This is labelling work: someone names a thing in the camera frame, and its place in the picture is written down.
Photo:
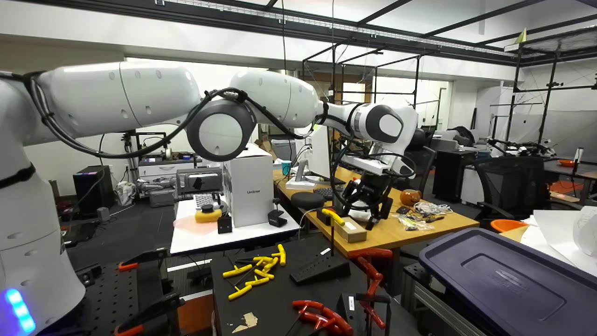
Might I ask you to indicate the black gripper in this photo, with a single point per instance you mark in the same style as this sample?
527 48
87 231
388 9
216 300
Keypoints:
374 186

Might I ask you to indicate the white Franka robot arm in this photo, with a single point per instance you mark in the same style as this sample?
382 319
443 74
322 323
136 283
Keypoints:
124 93

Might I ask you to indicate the brown round object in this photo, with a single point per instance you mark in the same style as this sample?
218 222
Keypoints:
412 196

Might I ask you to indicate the yellow round object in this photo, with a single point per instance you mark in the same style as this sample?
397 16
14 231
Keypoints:
208 214

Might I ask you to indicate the wooden block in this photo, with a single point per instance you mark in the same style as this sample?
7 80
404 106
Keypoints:
354 233

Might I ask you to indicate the clear plastic bag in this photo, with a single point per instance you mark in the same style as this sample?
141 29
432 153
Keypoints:
423 214

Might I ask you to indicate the black round pouch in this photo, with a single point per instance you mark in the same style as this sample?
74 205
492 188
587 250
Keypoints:
311 199

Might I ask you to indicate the black office chair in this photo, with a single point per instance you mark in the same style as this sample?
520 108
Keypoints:
427 168

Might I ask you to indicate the computer monitor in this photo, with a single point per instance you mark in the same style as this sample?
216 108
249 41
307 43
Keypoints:
318 155

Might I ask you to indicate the black cabinet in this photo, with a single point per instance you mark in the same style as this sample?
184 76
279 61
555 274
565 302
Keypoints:
455 177

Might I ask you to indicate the white foam board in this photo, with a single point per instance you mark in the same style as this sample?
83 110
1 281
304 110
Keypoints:
263 233

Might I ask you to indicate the white rectangular box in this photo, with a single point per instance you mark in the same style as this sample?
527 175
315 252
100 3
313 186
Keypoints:
249 186

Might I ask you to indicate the orange bowl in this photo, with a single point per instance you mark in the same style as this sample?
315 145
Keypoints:
507 224

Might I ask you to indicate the small black block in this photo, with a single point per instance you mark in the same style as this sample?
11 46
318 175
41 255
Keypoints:
225 222

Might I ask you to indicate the black mesh chair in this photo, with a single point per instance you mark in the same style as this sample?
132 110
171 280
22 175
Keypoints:
514 183

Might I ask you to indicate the purple plastic bin lid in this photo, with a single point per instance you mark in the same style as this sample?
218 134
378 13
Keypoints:
511 285

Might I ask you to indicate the pale tape scrap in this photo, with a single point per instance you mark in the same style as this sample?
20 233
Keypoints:
248 321

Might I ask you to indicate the silver metal bar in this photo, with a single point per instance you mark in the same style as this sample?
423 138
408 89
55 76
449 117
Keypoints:
190 265

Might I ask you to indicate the white plastic sheet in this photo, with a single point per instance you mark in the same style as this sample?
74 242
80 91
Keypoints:
561 239

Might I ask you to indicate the orange tray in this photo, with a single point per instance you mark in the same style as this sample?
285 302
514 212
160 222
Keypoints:
567 186

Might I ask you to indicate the orange box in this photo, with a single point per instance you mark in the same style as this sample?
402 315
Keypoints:
197 313

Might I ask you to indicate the small grey box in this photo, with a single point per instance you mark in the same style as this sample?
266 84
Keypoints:
162 197

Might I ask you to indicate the small black framed screen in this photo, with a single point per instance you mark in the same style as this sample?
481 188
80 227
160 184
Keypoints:
152 149

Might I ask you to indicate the black orange bar clamp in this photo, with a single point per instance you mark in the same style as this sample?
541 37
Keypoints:
143 257
151 309

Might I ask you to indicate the black tripod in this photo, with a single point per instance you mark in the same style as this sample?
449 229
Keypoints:
134 164

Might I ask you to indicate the black speaker box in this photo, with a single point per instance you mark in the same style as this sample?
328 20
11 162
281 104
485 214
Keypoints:
95 188

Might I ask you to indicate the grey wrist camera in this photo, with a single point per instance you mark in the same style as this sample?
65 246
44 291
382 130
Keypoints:
365 164

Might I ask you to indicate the aluminium frame rail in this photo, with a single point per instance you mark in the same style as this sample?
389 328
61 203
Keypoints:
436 309

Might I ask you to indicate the black metal cage frame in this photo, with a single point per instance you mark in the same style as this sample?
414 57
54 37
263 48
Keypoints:
417 80

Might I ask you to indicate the grey camera box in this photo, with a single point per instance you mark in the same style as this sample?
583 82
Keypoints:
199 181

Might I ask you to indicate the black metal rack frame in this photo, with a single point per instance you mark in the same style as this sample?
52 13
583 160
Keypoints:
513 93

